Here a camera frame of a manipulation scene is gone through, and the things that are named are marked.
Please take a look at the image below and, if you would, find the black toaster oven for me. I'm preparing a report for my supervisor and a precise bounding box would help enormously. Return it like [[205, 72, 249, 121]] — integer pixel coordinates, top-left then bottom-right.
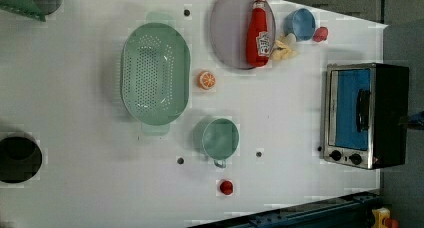
[[323, 63, 409, 170]]

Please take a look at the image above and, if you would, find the orange slice toy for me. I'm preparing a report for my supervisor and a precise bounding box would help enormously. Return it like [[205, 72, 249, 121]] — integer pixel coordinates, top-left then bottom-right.
[[197, 71, 216, 90]]

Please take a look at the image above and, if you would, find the green cup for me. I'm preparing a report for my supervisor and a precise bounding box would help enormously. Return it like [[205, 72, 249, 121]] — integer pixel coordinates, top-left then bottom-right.
[[200, 118, 240, 169]]

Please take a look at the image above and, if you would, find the green perforated colander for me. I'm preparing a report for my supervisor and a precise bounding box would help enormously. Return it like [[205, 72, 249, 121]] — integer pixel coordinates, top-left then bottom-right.
[[120, 12, 191, 136]]

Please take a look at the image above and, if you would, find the red tomato toy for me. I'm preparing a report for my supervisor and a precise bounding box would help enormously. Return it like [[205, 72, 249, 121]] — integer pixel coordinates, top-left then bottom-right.
[[220, 180, 234, 195]]

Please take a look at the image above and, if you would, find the red ketchup bottle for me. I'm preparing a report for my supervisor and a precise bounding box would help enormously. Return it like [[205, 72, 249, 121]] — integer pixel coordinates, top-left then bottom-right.
[[246, 0, 271, 67]]

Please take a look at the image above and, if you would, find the purple round plate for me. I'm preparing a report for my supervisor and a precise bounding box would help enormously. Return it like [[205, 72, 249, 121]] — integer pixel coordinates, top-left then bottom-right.
[[209, 0, 276, 69]]

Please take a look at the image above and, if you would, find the yellow banana peel toy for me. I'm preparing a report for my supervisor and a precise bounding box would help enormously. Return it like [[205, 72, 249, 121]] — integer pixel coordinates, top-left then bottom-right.
[[270, 33, 298, 61]]

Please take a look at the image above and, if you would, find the blue bowl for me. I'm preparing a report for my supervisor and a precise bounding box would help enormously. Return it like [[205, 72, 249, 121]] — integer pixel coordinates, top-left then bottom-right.
[[283, 8, 316, 41]]

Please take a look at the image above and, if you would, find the red strawberry toy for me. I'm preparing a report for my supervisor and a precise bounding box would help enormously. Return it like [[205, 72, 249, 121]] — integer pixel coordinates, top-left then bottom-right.
[[312, 27, 329, 42]]

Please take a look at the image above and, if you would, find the black cylinder base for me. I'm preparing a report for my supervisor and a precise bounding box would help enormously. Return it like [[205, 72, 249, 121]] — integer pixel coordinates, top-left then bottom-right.
[[0, 136, 43, 184]]

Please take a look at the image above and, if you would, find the yellow red clamp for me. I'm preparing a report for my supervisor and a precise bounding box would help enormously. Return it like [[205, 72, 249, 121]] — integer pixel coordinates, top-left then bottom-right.
[[372, 207, 399, 228]]

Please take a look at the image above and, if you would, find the green rack corner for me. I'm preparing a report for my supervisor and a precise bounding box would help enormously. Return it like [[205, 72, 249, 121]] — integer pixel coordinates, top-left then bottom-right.
[[0, 0, 46, 22]]

